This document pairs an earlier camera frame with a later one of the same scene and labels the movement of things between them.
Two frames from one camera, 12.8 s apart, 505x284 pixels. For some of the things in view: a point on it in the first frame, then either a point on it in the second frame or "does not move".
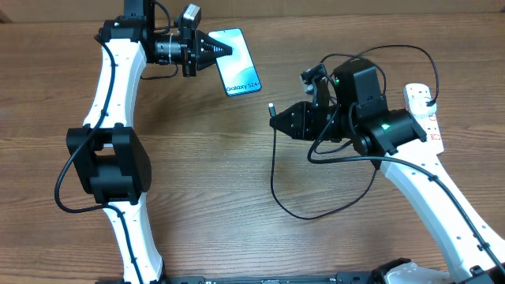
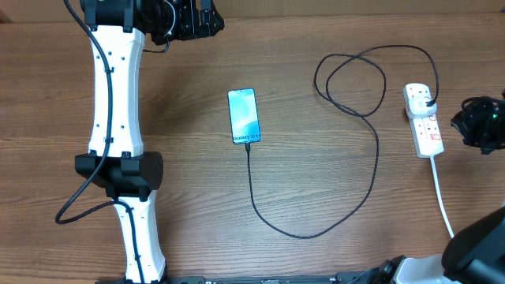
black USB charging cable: [433, 97] → [357, 84]
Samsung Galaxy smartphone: [237, 70] → [244, 116]
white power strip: [428, 125] does not move
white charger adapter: [415, 102] does not move
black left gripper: [200, 59] → [191, 28]
